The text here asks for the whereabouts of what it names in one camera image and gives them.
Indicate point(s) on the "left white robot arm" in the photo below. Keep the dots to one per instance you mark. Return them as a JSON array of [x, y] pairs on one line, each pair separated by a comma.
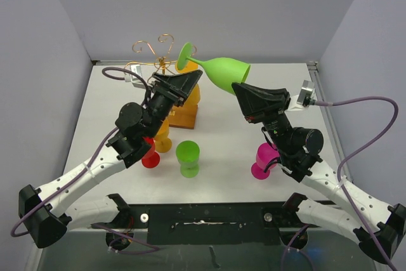
[[51, 210]]

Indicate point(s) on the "magenta wine glass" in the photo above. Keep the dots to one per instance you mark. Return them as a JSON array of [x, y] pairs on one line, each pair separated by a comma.
[[264, 155]]

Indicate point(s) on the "green wine glass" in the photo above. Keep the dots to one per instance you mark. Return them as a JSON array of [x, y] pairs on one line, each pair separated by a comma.
[[187, 154], [222, 72]]

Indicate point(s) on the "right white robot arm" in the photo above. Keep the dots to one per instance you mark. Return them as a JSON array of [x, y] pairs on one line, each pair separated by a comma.
[[376, 226]]

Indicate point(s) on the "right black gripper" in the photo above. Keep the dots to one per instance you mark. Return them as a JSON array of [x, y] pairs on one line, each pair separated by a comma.
[[259, 104]]

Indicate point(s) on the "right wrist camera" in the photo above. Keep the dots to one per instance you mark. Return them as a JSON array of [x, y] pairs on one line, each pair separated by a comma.
[[304, 99]]

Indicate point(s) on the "red wine glass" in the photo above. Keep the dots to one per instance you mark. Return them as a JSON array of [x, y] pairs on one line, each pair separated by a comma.
[[151, 159]]

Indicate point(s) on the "gold wire wine glass rack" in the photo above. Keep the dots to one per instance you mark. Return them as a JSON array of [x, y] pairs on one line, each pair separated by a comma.
[[179, 117]]

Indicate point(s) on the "orange wine glass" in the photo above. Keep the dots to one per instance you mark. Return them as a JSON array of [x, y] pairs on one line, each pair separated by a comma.
[[162, 141], [194, 97]]

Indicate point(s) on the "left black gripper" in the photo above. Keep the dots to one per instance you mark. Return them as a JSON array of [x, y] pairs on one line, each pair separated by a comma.
[[181, 85]]

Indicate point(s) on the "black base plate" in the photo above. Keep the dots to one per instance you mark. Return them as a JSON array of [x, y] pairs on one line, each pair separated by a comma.
[[209, 224]]

